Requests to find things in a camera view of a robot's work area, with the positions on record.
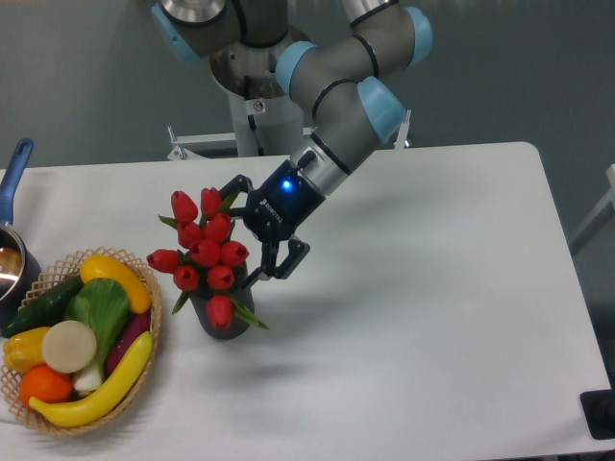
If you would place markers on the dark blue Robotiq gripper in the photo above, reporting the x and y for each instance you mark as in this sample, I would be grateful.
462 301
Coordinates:
283 206

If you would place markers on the red tulip bouquet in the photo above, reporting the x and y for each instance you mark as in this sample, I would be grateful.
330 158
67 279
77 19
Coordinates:
209 266

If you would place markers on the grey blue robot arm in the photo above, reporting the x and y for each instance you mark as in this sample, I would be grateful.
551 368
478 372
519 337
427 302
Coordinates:
324 171

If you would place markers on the purple sweet potato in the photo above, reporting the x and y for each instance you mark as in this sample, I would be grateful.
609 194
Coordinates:
139 324

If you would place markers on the green bok choy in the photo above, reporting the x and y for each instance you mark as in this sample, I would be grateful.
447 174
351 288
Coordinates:
102 305

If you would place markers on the woven wicker basket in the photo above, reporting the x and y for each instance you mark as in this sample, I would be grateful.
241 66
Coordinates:
61 270

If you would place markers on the green cucumber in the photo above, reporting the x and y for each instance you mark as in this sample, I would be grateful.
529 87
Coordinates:
45 310

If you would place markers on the beige round slice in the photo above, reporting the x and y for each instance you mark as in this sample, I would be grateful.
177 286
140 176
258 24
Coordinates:
68 346

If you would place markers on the yellow banana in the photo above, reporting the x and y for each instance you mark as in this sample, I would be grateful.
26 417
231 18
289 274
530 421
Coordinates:
103 400

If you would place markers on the yellow bell pepper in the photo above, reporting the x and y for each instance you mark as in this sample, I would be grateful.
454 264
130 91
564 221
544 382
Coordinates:
23 351

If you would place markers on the orange fruit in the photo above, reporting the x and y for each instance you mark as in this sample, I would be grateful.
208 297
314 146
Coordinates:
46 384

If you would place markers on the black device at edge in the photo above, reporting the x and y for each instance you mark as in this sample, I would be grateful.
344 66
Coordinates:
598 409

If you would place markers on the blue handled saucepan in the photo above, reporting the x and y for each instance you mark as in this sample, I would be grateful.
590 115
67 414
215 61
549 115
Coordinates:
19 268

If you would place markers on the white frame at right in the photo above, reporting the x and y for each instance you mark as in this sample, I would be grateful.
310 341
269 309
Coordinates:
595 219

